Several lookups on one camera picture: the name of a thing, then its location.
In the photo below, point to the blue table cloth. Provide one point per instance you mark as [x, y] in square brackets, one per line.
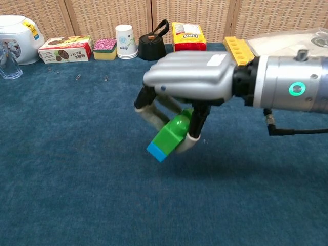
[77, 166]

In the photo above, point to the green toy brick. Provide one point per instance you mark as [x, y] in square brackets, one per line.
[170, 133]

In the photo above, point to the chocolate cookie box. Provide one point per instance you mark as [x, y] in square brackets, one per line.
[69, 50]

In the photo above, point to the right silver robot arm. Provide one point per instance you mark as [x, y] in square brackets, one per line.
[292, 84]

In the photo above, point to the yellow tray with holes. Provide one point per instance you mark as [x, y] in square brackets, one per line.
[238, 48]

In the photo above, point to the white plastic jar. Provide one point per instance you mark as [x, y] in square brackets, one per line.
[24, 38]

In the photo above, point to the pink patterned yellow sponge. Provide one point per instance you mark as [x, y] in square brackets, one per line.
[105, 50]

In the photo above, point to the blue toy brick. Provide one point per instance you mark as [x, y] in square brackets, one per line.
[156, 151]

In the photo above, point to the white paper cup stack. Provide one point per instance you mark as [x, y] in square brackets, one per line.
[125, 41]

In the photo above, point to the clear glass cup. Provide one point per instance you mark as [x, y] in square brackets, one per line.
[9, 65]

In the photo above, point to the woven folding screen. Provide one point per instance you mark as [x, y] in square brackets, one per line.
[107, 15]

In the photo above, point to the yellow red snack bag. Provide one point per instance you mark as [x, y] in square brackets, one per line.
[189, 38]

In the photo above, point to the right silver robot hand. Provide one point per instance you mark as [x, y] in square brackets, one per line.
[192, 74]

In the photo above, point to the clear bag with white papers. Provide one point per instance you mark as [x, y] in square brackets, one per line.
[282, 43]

